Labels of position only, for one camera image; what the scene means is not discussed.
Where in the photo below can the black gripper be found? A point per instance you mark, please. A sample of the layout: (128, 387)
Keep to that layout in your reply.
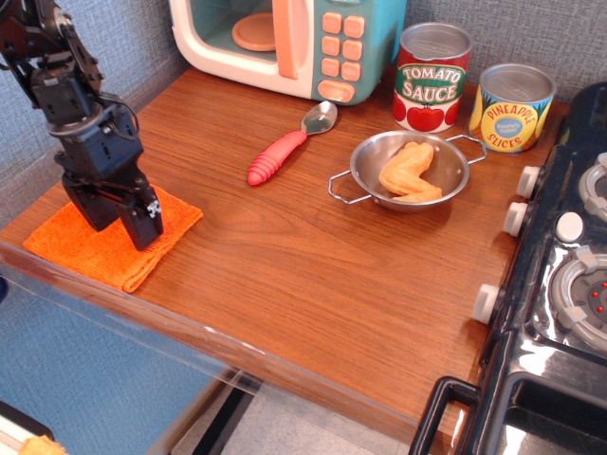
(99, 158)

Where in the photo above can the orange cloth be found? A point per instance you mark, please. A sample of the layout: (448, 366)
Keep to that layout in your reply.
(109, 256)

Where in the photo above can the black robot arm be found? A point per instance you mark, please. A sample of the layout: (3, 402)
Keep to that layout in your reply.
(42, 49)

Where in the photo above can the orange plush object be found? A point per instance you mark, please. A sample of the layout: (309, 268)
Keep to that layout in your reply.
(41, 445)

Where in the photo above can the toy microwave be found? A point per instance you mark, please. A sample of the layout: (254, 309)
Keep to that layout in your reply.
(317, 50)

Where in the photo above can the toy chicken wing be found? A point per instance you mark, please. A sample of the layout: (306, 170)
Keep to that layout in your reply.
(401, 176)

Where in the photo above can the metal colander bowl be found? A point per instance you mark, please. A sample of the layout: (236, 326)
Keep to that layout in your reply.
(449, 171)

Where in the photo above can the tomato sauce can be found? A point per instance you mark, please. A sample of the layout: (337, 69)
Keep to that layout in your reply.
(431, 70)

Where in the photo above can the pineapple slices can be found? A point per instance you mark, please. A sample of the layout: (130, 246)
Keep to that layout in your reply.
(511, 106)

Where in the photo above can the black toy stove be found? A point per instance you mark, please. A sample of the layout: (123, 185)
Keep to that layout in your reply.
(542, 387)

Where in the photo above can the red handled metal spoon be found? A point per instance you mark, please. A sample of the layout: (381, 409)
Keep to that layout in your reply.
(320, 119)

